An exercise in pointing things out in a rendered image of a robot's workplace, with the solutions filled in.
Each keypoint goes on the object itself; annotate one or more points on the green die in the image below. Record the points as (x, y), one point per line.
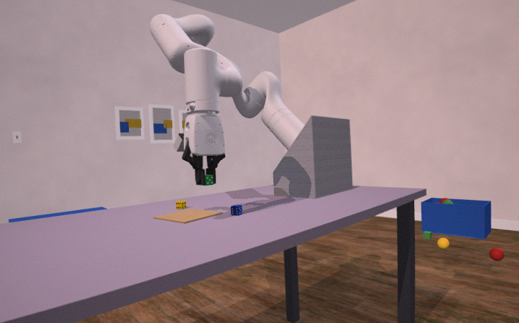
(209, 180)

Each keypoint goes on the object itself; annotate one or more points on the blue die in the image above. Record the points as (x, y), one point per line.
(236, 210)

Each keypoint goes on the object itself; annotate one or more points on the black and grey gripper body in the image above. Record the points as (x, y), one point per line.
(205, 134)

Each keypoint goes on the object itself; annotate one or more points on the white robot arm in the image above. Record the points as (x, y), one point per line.
(209, 75)

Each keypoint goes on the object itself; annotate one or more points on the tan mat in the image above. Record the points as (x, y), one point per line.
(187, 216)

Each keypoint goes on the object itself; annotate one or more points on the yellow die with black pips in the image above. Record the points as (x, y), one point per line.
(181, 204)

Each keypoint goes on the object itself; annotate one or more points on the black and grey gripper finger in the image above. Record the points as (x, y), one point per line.
(212, 162)
(197, 163)

